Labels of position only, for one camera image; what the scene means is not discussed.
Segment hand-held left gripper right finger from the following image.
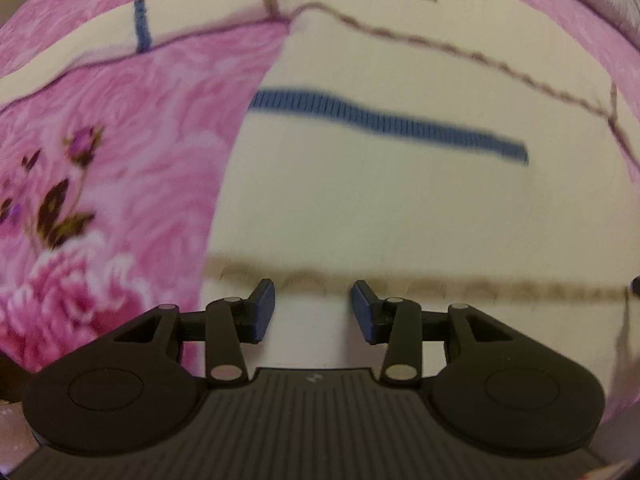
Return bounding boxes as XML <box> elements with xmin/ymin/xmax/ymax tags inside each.
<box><xmin>351</xmin><ymin>280</ymin><xmax>516</xmax><ymax>387</ymax></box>

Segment pink floral blanket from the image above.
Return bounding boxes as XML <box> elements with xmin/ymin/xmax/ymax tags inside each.
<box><xmin>0</xmin><ymin>0</ymin><xmax>640</xmax><ymax>411</ymax></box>

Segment cream striped sweater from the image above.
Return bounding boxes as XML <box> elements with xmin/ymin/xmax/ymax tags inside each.
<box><xmin>0</xmin><ymin>0</ymin><xmax>640</xmax><ymax>376</ymax></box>

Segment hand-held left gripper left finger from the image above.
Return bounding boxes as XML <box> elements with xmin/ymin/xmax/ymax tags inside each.
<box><xmin>114</xmin><ymin>278</ymin><xmax>277</xmax><ymax>387</ymax></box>

